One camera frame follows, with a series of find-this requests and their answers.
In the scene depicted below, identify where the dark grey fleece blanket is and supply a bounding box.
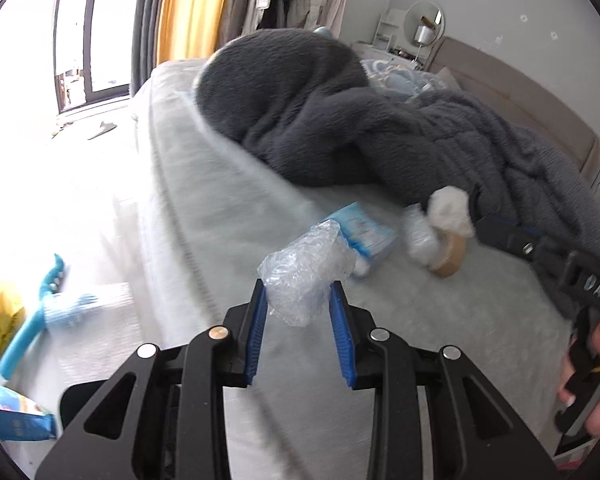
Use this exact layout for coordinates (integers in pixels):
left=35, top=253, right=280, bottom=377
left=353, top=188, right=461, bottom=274
left=192, top=29, right=600, bottom=318

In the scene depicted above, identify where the beige pillow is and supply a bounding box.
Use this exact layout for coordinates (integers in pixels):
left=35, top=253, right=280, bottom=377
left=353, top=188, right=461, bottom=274
left=432, top=66, right=463, bottom=91

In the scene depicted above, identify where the beige hanging garment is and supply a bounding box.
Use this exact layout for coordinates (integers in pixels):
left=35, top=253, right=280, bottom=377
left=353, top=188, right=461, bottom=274
left=219, top=0, right=263, bottom=56

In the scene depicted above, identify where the white table lamp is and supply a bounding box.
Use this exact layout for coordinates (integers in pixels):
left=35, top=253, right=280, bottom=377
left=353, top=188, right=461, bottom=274
left=411, top=23, right=433, bottom=61

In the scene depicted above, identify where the white dresser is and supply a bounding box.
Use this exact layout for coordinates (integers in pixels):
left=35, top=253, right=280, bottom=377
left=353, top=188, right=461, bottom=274
left=351, top=40, right=423, bottom=68

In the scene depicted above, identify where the white quilted bed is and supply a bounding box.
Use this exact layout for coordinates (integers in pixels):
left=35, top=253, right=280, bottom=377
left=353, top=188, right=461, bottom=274
left=130, top=57, right=600, bottom=480

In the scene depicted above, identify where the white desktop shelf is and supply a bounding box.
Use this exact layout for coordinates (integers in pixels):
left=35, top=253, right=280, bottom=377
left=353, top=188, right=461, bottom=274
left=371, top=9, right=407, bottom=47

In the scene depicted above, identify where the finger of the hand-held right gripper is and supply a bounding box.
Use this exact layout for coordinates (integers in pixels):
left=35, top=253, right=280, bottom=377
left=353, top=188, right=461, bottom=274
left=474, top=214, right=600, bottom=322
left=466, top=186, right=487, bottom=218

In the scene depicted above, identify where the pale green slipper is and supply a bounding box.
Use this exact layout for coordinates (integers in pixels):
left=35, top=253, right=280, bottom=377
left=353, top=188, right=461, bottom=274
left=86, top=121, right=119, bottom=141

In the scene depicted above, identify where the brown tape roll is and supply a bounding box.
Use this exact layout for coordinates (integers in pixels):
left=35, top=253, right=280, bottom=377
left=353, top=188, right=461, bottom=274
left=430, top=232, right=467, bottom=278

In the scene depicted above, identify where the grey curtain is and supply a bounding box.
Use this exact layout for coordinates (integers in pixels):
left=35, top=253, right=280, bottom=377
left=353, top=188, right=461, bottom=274
left=130, top=0, right=173, bottom=96

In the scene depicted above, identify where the blue patterned duvet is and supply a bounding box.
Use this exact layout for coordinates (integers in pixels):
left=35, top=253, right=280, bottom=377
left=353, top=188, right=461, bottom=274
left=359, top=57, right=463, bottom=106

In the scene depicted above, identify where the blue tissue packet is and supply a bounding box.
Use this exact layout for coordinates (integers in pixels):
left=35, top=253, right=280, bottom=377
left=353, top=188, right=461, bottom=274
left=325, top=202, right=399, bottom=279

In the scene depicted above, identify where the small white paper ball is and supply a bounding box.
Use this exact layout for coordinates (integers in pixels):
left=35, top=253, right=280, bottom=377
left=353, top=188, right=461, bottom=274
left=426, top=186, right=476, bottom=238

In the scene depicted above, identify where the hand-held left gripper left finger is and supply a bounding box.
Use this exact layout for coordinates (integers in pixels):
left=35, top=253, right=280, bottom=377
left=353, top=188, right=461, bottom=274
left=35, top=279, right=269, bottom=480

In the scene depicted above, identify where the blue long-handled brush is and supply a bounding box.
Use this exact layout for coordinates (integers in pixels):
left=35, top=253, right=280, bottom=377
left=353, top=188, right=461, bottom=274
left=0, top=253, right=100, bottom=383

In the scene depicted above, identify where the clear plastic wrap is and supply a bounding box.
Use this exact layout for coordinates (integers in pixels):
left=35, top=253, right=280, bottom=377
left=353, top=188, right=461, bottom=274
left=257, top=220, right=357, bottom=329
left=402, top=204, right=442, bottom=266

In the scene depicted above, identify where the yellow curtain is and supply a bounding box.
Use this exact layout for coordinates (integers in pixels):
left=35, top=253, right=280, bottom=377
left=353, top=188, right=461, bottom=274
left=156, top=0, right=237, bottom=65

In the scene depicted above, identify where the round white mirror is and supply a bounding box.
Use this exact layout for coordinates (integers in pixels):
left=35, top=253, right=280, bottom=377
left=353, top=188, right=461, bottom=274
left=403, top=0, right=446, bottom=45

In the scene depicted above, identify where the black-framed glass sliding door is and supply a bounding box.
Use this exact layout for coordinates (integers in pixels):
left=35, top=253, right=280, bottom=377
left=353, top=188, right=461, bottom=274
left=51, top=0, right=148, bottom=113

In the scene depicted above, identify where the beige headboard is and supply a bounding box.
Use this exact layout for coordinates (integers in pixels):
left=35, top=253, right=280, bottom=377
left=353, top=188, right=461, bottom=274
left=426, top=36, right=600, bottom=183

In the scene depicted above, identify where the blue flat packet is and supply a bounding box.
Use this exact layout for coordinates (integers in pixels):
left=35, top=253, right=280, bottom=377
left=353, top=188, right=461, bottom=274
left=0, top=379, right=63, bottom=442

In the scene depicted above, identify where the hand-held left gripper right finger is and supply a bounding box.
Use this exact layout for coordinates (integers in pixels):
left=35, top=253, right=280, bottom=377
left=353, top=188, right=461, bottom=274
left=329, top=281, right=561, bottom=480

